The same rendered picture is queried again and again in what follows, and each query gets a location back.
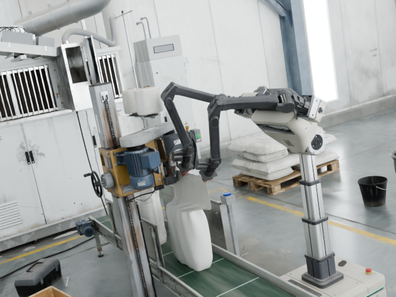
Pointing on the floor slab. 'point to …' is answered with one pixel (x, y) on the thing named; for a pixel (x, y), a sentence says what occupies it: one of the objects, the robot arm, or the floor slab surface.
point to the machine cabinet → (49, 151)
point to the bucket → (373, 190)
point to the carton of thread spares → (50, 293)
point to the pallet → (273, 188)
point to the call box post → (233, 230)
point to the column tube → (125, 232)
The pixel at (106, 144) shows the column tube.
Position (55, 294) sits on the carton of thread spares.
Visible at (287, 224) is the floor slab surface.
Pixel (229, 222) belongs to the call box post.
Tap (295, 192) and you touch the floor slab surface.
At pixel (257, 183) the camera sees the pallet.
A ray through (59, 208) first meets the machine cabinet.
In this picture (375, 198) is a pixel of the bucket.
